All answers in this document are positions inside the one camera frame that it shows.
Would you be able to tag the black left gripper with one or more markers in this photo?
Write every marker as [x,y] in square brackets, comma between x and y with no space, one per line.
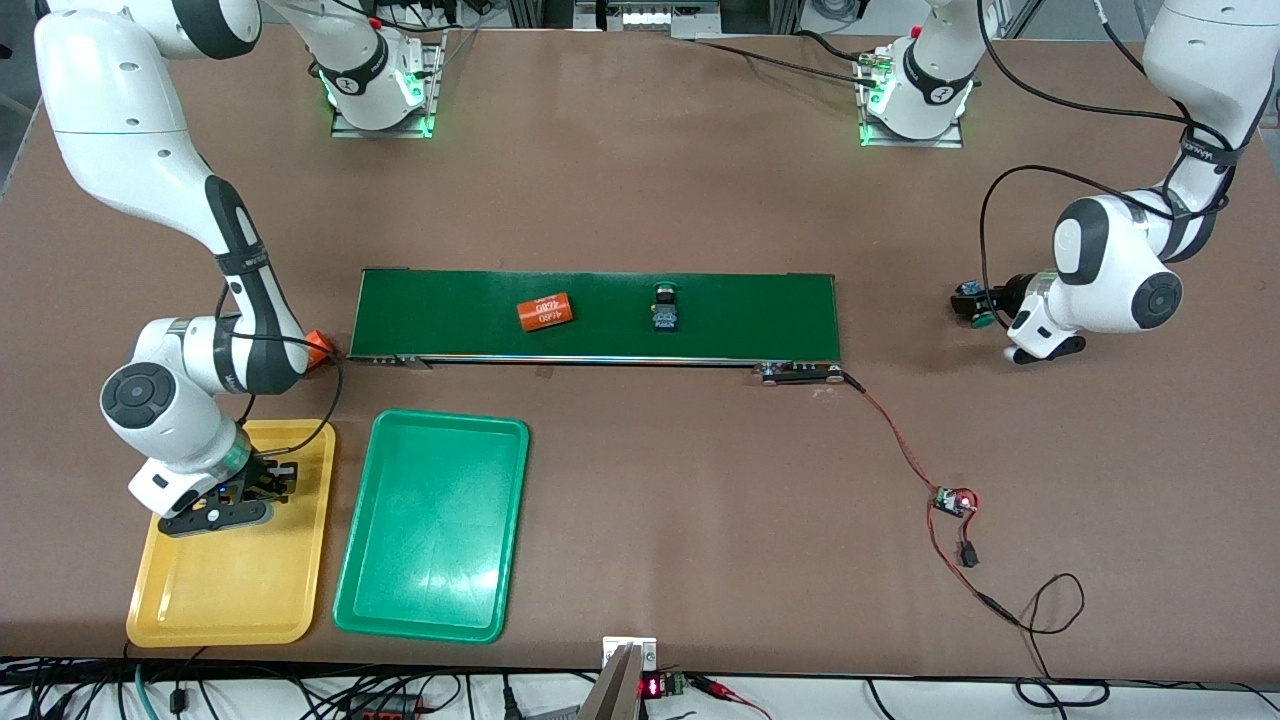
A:
[1012,296]

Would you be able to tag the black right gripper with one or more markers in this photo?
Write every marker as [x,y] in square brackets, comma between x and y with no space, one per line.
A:
[262,472]

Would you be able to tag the green push button switch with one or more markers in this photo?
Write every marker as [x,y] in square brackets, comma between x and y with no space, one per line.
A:
[967,292]
[666,320]

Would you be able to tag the orange printed cylinder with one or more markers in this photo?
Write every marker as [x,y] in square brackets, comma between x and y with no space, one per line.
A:
[545,312]
[318,347]

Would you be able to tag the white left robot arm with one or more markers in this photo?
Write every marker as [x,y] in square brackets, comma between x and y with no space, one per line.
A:
[1200,60]

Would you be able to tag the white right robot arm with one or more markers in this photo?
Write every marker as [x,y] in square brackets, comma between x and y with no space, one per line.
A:
[120,110]

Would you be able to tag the yellow plastic tray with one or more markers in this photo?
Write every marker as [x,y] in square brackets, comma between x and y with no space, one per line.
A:
[230,590]

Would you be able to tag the green plastic tray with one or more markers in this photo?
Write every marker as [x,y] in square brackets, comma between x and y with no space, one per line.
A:
[430,530]

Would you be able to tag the small motor controller board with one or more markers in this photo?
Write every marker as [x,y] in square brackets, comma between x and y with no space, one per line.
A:
[950,502]

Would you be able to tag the orange power strip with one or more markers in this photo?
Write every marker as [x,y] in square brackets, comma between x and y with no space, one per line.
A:
[380,708]

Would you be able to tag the black inline connector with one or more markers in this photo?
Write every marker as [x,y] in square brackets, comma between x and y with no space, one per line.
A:
[968,555]

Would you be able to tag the green conveyor belt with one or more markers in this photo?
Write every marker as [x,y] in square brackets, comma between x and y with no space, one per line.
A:
[600,340]

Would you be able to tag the red digit display module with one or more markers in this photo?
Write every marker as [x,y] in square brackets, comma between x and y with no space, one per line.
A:
[655,686]

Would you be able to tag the red and black clip leads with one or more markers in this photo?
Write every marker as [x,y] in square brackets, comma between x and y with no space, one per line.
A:
[725,690]

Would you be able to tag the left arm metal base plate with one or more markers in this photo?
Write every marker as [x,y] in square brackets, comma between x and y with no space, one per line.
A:
[910,142]

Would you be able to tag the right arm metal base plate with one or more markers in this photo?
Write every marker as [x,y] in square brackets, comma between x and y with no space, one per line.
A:
[380,131]

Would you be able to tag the silver metal bracket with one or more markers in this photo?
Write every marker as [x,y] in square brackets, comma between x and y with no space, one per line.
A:
[630,645]

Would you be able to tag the grey pointed metal mount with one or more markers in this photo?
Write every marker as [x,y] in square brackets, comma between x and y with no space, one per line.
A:
[615,695]

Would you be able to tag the aluminium frame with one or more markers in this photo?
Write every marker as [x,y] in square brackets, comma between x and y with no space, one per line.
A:
[585,15]

